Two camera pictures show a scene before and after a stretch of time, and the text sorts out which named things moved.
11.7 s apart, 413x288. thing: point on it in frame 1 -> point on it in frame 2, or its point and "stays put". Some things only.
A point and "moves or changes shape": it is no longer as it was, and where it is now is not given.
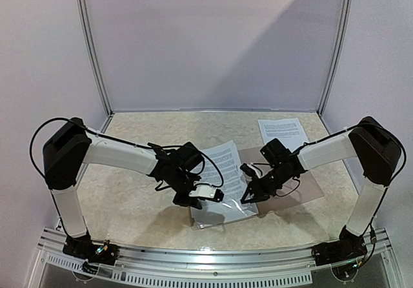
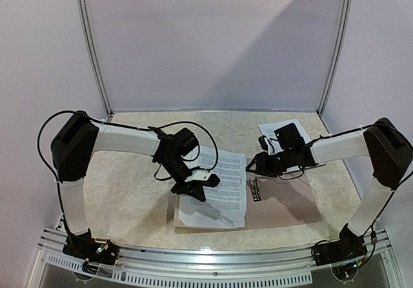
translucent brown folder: (303, 187) -> (284, 201)
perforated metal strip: (302, 274) stays put
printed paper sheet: (234, 186) moves or changes shape
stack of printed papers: (288, 131) stays put
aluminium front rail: (219, 259) stays put
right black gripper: (258, 188) -> (267, 164)
